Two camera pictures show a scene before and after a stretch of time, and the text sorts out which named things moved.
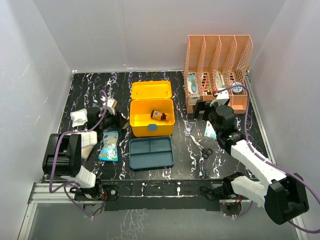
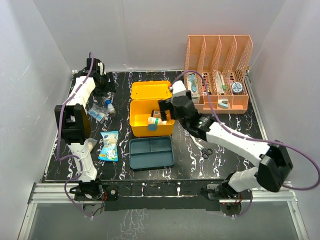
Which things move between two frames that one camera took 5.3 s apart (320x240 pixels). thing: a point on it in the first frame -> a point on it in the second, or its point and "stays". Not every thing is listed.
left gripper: x=118 y=120 -> x=111 y=85
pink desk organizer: x=217 y=62 stays
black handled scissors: x=205 y=152 stays
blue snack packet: x=109 y=149 stays
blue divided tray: x=150 y=152 stays
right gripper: x=199 y=106 -> x=166 y=105
